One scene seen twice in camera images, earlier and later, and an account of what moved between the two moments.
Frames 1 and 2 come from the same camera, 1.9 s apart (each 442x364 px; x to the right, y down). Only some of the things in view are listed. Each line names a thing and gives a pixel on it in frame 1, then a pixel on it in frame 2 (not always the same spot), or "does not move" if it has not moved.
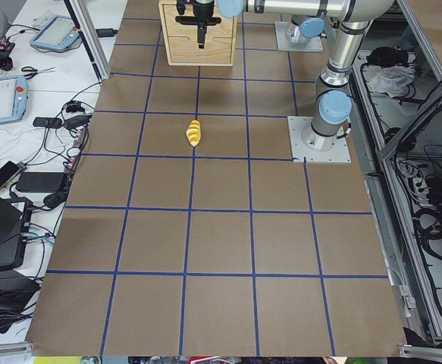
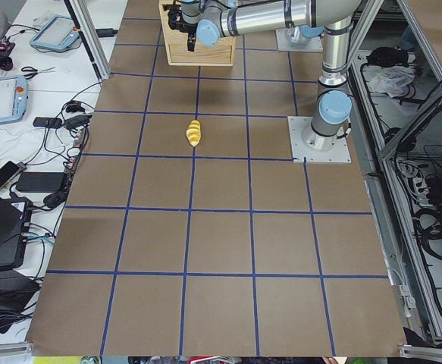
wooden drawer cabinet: (181, 40) does not move
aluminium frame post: (85, 17) does not move
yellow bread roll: (193, 133) does not move
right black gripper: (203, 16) → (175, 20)
